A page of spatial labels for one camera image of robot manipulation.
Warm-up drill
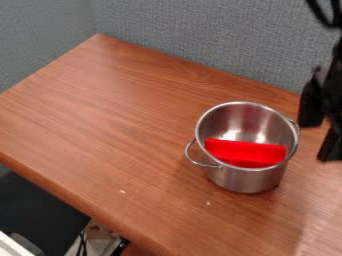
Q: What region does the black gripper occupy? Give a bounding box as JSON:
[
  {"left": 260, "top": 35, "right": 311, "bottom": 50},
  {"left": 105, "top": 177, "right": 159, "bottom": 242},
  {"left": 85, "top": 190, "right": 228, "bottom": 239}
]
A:
[{"left": 296, "top": 43, "right": 342, "bottom": 162}]

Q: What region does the metal pot with handles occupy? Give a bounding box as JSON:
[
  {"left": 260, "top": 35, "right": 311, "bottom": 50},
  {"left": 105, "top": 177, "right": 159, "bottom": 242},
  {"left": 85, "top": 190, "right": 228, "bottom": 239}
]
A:
[{"left": 184, "top": 101, "right": 299, "bottom": 194}]

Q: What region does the red rectangular block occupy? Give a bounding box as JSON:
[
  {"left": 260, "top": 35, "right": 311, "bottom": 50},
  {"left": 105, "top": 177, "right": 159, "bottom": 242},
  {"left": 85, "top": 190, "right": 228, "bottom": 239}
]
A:
[{"left": 204, "top": 138, "right": 287, "bottom": 168}]

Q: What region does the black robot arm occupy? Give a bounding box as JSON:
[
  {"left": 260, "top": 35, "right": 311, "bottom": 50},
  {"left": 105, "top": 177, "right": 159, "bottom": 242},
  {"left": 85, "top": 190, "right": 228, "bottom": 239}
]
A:
[{"left": 298, "top": 0, "right": 342, "bottom": 162}]

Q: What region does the white object bottom left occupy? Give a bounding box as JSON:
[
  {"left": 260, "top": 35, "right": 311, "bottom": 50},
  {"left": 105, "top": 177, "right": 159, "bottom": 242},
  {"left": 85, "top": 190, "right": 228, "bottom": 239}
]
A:
[{"left": 0, "top": 231, "right": 34, "bottom": 256}]

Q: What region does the metal table leg frame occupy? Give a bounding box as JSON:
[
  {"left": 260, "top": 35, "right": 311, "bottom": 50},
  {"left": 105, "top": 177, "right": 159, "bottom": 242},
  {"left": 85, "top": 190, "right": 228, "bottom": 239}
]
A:
[{"left": 64, "top": 220, "right": 129, "bottom": 256}]

